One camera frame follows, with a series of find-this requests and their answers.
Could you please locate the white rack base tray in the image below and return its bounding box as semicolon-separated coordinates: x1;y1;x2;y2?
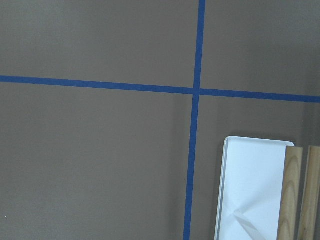
214;136;294;240

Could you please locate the wooden rack rod near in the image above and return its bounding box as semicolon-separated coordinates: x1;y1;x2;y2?
277;146;303;240

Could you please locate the wooden rack rod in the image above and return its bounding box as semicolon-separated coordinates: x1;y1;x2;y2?
277;146;303;240
297;146;320;240

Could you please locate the wooden rack rod far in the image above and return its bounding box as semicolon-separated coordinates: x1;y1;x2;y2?
297;146;320;240

